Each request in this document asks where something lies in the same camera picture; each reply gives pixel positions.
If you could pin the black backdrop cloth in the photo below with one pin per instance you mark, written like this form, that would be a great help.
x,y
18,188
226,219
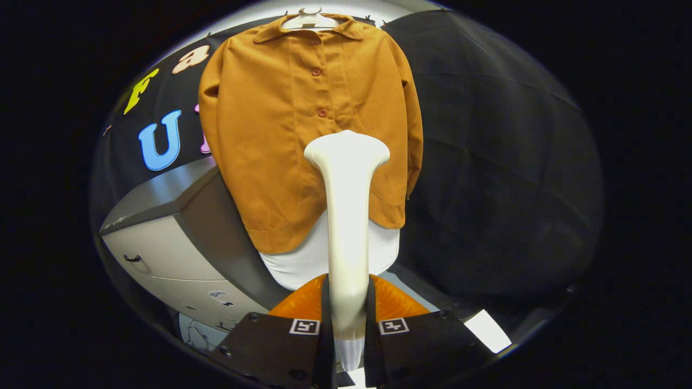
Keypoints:
x,y
486,162

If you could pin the orange button-up shirt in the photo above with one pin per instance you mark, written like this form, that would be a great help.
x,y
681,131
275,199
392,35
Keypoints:
x,y
259,135

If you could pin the white garment steamer head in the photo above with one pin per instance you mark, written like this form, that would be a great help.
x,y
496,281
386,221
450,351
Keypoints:
x,y
348,227

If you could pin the white clothes hanger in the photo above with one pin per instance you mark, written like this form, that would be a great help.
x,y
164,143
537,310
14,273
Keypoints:
x,y
311,21

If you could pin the grey drawer cabinet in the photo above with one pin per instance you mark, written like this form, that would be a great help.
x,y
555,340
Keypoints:
x,y
162,254

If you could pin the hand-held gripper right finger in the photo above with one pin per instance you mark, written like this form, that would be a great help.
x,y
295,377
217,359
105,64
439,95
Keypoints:
x,y
372,351

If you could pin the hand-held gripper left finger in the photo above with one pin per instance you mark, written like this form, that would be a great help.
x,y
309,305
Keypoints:
x,y
326,351

